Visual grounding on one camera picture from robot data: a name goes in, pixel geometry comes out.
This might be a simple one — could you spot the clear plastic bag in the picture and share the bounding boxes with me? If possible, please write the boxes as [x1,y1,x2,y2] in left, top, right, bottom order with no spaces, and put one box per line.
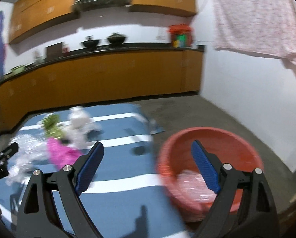
[6,134,49,186]

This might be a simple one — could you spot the large bubble wrap sheet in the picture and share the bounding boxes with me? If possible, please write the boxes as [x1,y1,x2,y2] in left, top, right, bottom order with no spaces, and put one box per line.
[177,170,216,203]

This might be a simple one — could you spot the magenta plastic bag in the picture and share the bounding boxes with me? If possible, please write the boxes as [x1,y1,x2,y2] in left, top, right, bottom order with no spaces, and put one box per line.
[47,137,82,170]

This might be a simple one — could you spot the lower wooden kitchen cabinets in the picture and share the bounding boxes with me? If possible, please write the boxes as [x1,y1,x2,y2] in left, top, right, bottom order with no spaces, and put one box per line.
[0,48,203,134]

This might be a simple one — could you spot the wooden kitchen cabinets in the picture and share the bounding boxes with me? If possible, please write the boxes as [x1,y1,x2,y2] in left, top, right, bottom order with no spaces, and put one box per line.
[0,48,203,134]
[9,0,197,45]

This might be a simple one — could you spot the upper wooden kitchen cabinets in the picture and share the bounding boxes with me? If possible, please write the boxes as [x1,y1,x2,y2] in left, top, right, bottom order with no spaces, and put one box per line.
[9,0,197,45]

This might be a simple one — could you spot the red plastic basket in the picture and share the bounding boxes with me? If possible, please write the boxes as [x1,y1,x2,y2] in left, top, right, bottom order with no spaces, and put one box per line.
[157,127,264,222]

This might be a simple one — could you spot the olive green plastic bag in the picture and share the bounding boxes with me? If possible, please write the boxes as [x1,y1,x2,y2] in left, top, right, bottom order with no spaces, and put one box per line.
[42,113,64,139]

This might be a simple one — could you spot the blue white striped mat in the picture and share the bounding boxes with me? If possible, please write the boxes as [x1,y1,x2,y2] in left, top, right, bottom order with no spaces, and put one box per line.
[0,103,193,238]

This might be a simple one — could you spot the white plastic bag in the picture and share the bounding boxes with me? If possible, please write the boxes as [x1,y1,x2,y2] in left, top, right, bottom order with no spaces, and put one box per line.
[63,106,102,149]

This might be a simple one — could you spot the green bowl on counter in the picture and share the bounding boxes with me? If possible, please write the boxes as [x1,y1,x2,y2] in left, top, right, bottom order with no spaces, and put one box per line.
[11,64,26,75]

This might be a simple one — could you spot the dark cutting board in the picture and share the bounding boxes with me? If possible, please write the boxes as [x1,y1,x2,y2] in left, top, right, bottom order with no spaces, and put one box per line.
[46,42,63,61]

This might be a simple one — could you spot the small red bottle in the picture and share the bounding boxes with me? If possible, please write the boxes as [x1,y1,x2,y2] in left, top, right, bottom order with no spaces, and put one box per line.
[62,44,69,57]

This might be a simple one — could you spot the black wok left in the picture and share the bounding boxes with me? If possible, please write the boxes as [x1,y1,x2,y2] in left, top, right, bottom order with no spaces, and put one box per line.
[81,36,101,50]

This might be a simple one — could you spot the black wok with lid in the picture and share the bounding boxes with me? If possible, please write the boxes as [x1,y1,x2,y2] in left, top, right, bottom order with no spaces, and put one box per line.
[106,32,127,47]

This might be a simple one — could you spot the orange covered jar rack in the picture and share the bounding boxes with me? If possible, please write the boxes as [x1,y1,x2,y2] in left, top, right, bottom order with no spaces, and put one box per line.
[167,24,193,48]

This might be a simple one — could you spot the pink floral hanging cloth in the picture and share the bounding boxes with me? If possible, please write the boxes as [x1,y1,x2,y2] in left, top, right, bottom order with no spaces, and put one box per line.
[213,0,296,66]

